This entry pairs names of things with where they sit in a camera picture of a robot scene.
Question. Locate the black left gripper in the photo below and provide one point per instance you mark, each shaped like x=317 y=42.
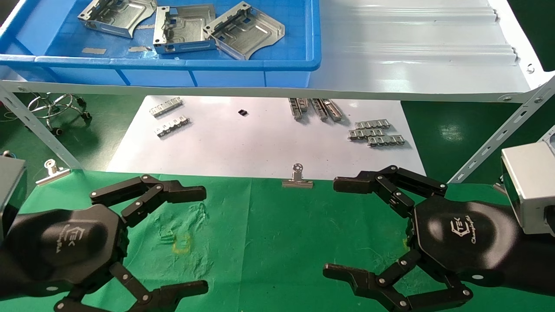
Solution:
x=65 y=247

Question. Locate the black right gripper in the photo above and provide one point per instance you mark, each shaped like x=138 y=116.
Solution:
x=464 y=238

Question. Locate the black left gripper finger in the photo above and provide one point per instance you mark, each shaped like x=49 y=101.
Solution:
x=182 y=193

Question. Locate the stamped sheet metal bracket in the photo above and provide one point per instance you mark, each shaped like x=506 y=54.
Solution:
x=186 y=30
x=117 y=17
x=247 y=34

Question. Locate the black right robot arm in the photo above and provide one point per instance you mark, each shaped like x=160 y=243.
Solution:
x=537 y=255

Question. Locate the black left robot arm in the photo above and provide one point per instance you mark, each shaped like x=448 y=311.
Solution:
x=5 y=273

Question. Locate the small notched metal strip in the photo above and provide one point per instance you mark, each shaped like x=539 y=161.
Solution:
x=172 y=126
x=165 y=107
x=372 y=125
x=386 y=141
x=366 y=134

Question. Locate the white board sheet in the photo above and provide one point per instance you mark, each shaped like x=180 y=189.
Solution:
x=243 y=147

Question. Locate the silver binder clip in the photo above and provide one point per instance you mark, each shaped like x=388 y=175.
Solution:
x=53 y=174
x=297 y=183

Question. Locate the green cloth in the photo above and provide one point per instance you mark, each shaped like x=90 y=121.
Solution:
x=282 y=242

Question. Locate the blue plastic bin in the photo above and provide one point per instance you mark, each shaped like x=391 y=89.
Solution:
x=173 y=78

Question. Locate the grey tape strip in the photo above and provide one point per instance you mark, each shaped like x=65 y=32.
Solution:
x=94 y=50
x=139 y=48

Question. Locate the perforated grey shelf brace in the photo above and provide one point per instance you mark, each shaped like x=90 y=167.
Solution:
x=498 y=134
x=39 y=125

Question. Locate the chrome stool base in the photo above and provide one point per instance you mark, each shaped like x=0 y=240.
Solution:
x=56 y=106

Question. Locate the white metal shelf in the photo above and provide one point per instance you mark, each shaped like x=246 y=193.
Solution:
x=412 y=52

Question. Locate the short metal rail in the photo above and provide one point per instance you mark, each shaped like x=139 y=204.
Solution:
x=304 y=104
x=320 y=110
x=334 y=110
x=295 y=109

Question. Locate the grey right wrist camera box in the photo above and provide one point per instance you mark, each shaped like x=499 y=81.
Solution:
x=529 y=186

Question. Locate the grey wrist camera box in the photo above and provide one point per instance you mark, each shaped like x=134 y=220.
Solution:
x=529 y=186
x=11 y=195

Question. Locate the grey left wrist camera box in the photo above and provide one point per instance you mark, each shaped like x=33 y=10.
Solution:
x=11 y=195

